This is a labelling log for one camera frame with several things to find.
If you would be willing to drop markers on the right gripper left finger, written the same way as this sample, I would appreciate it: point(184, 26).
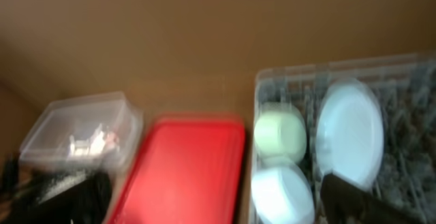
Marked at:
point(68, 203)

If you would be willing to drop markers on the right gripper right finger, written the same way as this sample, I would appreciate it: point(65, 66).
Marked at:
point(341, 200)

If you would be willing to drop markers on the light blue rice bowl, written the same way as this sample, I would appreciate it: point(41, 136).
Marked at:
point(281, 194)

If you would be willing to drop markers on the large light blue plate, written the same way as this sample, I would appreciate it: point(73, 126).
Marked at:
point(349, 138)

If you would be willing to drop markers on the mint green bowl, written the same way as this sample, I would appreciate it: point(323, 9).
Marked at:
point(280, 133)

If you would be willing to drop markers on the black food waste tray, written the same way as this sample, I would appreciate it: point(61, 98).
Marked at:
point(51, 186)

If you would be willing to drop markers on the clear plastic waste bin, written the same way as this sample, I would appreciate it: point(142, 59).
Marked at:
point(47, 143)

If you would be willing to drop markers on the grey dishwasher rack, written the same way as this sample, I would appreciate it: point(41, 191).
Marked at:
point(404, 86)

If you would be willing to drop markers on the red serving tray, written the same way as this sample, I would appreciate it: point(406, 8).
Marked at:
point(187, 170)

